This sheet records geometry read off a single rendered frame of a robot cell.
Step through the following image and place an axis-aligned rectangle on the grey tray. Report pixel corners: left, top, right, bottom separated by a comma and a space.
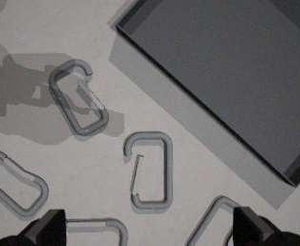
115, 0, 300, 188

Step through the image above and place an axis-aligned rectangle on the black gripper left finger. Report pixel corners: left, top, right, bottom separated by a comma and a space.
0, 209, 66, 246

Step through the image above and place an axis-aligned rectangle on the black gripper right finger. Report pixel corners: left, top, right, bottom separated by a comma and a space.
233, 206, 300, 246

